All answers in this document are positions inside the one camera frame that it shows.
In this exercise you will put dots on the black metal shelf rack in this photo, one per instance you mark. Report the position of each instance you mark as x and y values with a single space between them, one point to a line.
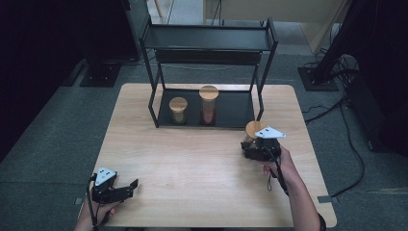
205 38

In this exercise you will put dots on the tall glass jar red contents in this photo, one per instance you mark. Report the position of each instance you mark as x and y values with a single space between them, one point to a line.
209 92

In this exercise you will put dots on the person's left hand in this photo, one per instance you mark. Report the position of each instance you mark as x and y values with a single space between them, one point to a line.
86 219

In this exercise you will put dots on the black slanted stand pole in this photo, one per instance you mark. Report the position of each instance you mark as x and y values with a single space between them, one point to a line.
340 41

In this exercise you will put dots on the grey tape strip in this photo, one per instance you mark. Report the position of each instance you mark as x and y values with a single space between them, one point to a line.
78 201
327 199

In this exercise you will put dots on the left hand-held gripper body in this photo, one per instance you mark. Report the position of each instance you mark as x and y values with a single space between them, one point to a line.
106 174

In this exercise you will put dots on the beige wooden cabinet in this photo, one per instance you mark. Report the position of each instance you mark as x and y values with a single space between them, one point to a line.
272 9

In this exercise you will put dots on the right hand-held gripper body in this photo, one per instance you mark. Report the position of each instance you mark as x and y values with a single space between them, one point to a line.
269 132

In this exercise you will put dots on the person's right hand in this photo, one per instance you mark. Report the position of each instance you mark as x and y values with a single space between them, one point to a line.
288 166

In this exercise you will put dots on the black stand base plate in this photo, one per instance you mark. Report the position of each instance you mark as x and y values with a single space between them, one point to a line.
316 84
100 75

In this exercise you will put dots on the short glass jar wooden lid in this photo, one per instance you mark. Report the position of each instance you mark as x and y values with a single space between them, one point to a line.
178 104

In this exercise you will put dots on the glass jar brown contents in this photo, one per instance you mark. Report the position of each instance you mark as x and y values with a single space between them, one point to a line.
252 128

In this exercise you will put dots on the dark grey upright panel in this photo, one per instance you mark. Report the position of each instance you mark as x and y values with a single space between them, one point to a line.
138 19

